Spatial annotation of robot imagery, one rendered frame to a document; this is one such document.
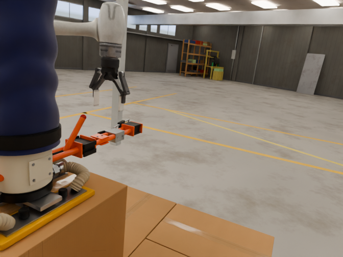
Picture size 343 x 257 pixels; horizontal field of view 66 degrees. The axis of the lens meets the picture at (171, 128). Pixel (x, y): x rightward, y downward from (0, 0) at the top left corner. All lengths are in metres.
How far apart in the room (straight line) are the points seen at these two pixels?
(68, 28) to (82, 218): 0.77
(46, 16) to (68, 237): 0.63
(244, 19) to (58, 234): 12.01
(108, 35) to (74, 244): 0.75
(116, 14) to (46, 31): 0.40
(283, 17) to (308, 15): 0.92
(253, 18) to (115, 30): 11.29
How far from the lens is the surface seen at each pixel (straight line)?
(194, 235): 1.53
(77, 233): 0.95
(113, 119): 4.13
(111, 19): 1.13
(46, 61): 0.81
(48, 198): 0.92
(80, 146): 1.05
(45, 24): 0.81
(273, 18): 11.87
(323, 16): 11.20
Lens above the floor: 1.46
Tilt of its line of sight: 16 degrees down
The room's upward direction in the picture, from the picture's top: 6 degrees clockwise
